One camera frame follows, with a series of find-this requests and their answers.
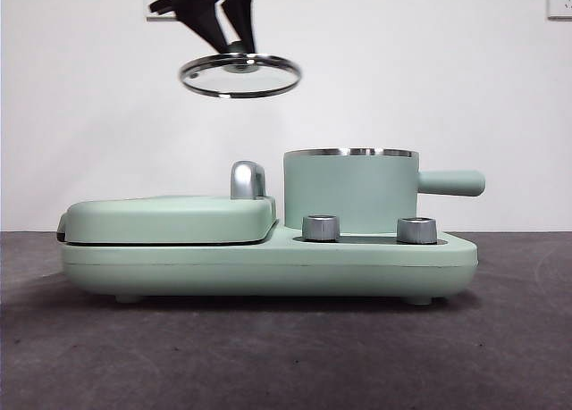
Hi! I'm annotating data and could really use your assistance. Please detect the glass lid with green knob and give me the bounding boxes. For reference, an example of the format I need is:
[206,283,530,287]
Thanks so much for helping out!
[179,41,304,99]

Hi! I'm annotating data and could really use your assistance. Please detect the mint green steamer pot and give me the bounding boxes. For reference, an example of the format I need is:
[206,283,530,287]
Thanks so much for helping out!
[282,147,487,230]

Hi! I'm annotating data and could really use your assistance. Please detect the mint green hinged grill cover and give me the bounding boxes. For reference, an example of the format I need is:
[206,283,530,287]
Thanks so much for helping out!
[55,194,278,246]

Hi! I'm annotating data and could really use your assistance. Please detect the silver control knob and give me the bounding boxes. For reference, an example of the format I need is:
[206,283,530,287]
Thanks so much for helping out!
[396,216,438,245]
[301,213,341,242]

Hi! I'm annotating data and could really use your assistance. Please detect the mint green breakfast machine base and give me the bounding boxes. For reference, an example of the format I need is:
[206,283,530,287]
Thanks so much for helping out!
[60,229,479,305]

